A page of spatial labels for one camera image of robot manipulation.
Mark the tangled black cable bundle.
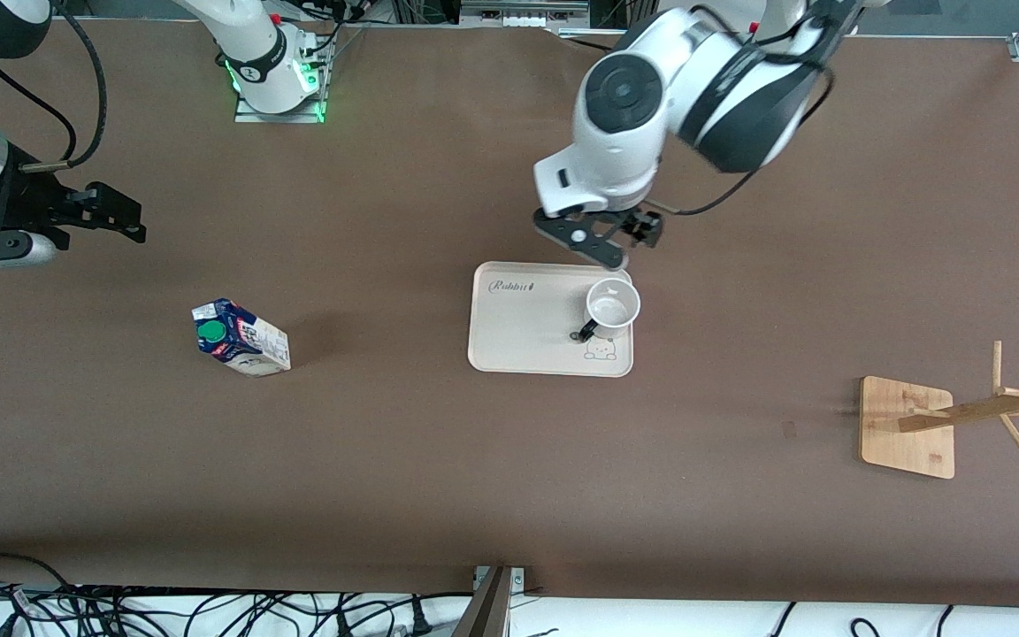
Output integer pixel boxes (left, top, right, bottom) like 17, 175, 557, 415
0, 553, 475, 637

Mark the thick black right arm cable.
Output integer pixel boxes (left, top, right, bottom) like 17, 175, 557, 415
21, 0, 109, 171

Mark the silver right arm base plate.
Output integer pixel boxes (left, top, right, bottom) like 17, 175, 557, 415
234, 88, 326, 123

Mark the silver socket strip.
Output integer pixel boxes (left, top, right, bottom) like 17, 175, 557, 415
459, 0, 590, 29

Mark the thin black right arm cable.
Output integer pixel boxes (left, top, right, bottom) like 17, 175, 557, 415
0, 58, 79, 167

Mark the silver metal clamp bracket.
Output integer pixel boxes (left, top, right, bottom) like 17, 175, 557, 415
474, 566, 525, 592

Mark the blue milk carton green cap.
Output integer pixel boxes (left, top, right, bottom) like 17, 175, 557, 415
191, 298, 292, 379

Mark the wooden cup rack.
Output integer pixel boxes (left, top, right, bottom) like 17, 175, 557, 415
859, 341, 1019, 480

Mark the cream rabbit print tray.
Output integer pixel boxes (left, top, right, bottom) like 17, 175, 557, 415
467, 262, 634, 379

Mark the white smiley mug black handle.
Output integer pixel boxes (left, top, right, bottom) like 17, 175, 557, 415
573, 277, 642, 344

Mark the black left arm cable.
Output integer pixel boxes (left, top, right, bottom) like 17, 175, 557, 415
649, 0, 838, 218

